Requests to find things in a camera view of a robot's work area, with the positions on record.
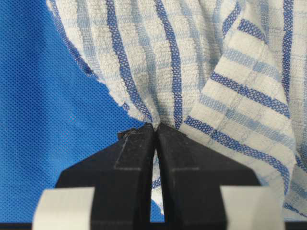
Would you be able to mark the blue table cloth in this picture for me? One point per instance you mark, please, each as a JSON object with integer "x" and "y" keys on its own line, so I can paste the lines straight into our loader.
{"x": 51, "y": 114}

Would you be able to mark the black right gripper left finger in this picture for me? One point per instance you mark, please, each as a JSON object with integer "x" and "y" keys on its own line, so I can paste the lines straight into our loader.
{"x": 110, "y": 190}

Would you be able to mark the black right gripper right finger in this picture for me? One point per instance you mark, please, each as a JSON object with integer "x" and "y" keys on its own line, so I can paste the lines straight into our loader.
{"x": 205, "y": 190}

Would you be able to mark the white blue striped towel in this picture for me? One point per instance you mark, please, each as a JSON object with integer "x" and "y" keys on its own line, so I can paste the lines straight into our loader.
{"x": 230, "y": 74}

